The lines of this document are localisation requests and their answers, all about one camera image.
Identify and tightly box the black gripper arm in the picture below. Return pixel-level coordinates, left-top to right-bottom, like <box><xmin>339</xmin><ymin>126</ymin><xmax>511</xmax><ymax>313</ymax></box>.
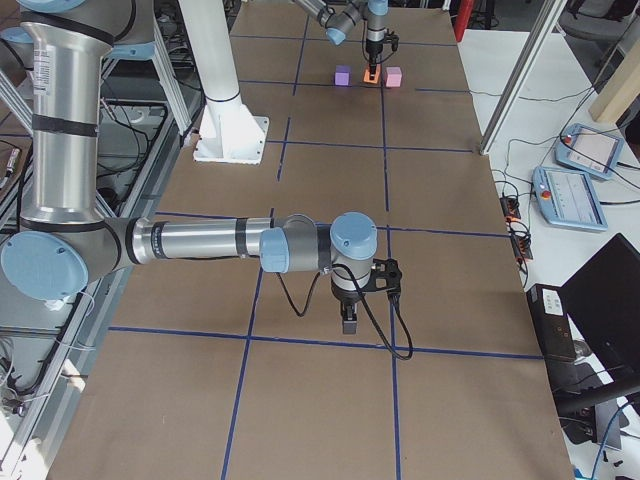
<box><xmin>331</xmin><ymin>285</ymin><xmax>363</xmax><ymax>334</ymax></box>
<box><xmin>365</xmin><ymin>41</ymin><xmax>383</xmax><ymax>76</ymax></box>

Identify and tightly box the orange cube block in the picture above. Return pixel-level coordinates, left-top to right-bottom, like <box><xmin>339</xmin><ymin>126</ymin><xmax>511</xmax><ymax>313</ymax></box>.
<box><xmin>363</xmin><ymin>66</ymin><xmax>381</xmax><ymax>85</ymax></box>

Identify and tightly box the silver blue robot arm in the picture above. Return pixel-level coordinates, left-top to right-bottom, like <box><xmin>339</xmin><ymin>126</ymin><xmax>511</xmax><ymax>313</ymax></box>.
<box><xmin>1</xmin><ymin>1</ymin><xmax>378</xmax><ymax>334</ymax></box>
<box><xmin>295</xmin><ymin>0</ymin><xmax>398</xmax><ymax>83</ymax></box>

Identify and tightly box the pink cube block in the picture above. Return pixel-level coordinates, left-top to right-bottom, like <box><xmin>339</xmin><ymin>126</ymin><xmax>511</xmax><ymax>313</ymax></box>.
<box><xmin>384</xmin><ymin>66</ymin><xmax>403</xmax><ymax>89</ymax></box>

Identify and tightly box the purple cube block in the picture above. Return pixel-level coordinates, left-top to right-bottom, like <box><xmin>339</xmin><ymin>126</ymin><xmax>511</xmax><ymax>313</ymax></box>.
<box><xmin>334</xmin><ymin>65</ymin><xmax>351</xmax><ymax>87</ymax></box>

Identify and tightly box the white pillar with base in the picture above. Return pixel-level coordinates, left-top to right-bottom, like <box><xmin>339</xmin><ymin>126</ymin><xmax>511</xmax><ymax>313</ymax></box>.
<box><xmin>179</xmin><ymin>0</ymin><xmax>269</xmax><ymax>165</ymax></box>

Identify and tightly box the black power strip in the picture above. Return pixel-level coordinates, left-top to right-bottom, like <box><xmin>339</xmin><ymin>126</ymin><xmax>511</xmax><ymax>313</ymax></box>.
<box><xmin>500</xmin><ymin>195</ymin><xmax>533</xmax><ymax>266</ymax></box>

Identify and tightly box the black box device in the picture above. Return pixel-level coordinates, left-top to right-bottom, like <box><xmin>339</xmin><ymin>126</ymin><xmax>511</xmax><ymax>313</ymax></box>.
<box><xmin>526</xmin><ymin>284</ymin><xmax>576</xmax><ymax>362</ymax></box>

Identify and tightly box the near blue teach pendant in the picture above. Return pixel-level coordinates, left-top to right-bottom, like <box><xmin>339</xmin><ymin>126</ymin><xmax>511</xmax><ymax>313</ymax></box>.
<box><xmin>532</xmin><ymin>166</ymin><xmax>608</xmax><ymax>232</ymax></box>

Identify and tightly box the blue teach pendant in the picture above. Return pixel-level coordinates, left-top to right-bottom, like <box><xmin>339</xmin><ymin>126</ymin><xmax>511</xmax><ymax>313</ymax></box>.
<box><xmin>555</xmin><ymin>123</ymin><xmax>623</xmax><ymax>180</ymax></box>
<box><xmin>532</xmin><ymin>166</ymin><xmax>608</xmax><ymax>232</ymax></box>

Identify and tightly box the far blue teach pendant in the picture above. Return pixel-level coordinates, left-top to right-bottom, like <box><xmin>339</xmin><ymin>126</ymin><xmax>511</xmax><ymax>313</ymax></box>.
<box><xmin>555</xmin><ymin>123</ymin><xmax>623</xmax><ymax>180</ymax></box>

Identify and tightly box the black laptop screen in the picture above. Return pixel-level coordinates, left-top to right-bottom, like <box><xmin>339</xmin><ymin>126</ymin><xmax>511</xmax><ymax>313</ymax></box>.
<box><xmin>560</xmin><ymin>233</ymin><xmax>639</xmax><ymax>371</ymax></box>

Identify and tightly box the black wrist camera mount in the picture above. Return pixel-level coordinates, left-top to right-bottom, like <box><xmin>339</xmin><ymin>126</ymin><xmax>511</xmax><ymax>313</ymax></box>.
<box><xmin>362</xmin><ymin>258</ymin><xmax>402</xmax><ymax>298</ymax></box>

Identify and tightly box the aluminium frame post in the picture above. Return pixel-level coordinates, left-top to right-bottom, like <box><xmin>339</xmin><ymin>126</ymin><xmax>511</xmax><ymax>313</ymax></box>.
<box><xmin>479</xmin><ymin>0</ymin><xmax>566</xmax><ymax>155</ymax></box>

